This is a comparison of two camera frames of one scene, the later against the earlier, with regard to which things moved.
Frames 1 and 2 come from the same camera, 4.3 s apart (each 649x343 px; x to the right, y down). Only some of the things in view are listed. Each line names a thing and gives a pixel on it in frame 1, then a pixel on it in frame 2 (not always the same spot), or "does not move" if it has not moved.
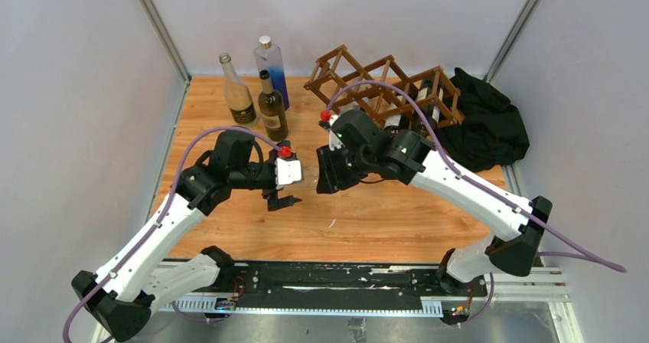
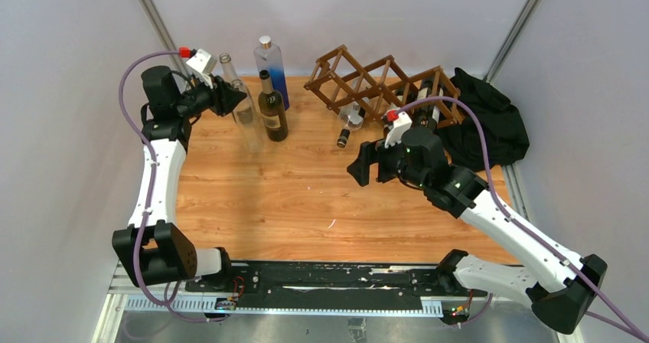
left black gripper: [274, 202] → [223, 97]
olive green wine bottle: [272, 110] does not move
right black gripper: [330, 181] → [370, 153]
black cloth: [493, 132] does not move
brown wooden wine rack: [381, 91] does not move
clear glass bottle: [311, 175] → [246, 118]
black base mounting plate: [344, 283] does not move
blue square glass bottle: [269, 57] does not move
